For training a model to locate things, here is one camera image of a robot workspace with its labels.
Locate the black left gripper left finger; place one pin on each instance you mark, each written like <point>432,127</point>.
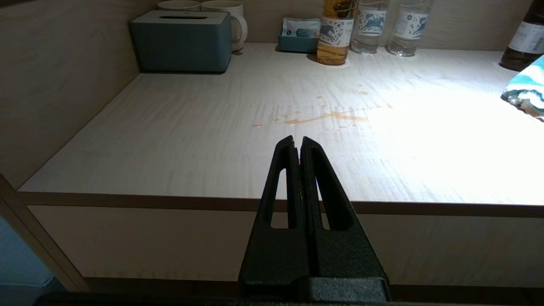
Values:
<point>263,255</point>

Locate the blue-grey tissue box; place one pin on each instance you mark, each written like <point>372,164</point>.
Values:
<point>182,44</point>

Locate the clear water bottle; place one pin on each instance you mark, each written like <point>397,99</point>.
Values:
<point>409,29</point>
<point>369,24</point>

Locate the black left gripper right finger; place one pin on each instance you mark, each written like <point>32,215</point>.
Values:
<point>348,255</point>

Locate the bottle with amber liquid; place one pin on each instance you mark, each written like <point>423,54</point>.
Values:
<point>335,44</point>

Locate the amber liquid spill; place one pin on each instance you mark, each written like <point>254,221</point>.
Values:
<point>323,117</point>

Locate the bottle with dark liquid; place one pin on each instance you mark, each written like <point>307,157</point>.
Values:
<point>520,42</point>

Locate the white ceramic mug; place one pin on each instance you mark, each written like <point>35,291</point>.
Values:
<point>231,12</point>
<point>178,5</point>

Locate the small blue tray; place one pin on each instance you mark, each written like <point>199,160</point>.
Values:
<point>297,44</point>

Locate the light wood cabinet front panel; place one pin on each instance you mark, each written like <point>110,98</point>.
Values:
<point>148,242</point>

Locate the teal white striped towel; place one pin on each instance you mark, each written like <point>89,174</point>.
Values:
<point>529,89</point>

